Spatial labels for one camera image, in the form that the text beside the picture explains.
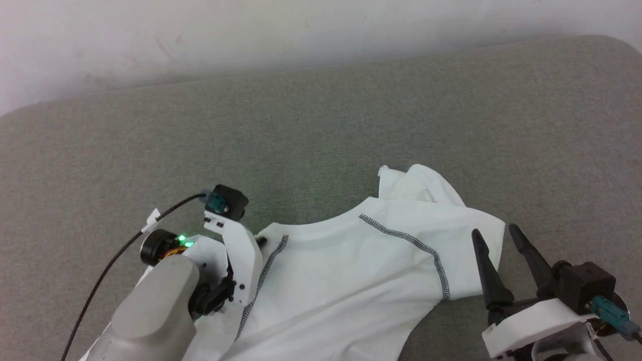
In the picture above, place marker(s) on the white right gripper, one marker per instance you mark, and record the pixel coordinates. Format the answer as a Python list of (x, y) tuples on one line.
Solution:
[(531, 323)]

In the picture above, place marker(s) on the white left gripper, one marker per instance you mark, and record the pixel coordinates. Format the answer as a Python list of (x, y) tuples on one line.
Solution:
[(243, 260)]

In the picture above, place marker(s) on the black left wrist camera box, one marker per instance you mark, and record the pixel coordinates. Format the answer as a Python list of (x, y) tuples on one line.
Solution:
[(231, 203)]

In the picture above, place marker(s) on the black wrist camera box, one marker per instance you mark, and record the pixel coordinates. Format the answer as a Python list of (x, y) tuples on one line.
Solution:
[(231, 203), (582, 286)]

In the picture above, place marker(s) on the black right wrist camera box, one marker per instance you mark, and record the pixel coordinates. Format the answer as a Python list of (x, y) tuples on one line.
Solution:
[(582, 286)]

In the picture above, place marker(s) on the grey-green fabric sofa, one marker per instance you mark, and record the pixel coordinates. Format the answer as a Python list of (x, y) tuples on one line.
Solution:
[(321, 130)]

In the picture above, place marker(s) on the white t-shirt with grey stitching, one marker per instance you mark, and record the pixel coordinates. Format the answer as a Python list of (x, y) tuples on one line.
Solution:
[(341, 281)]

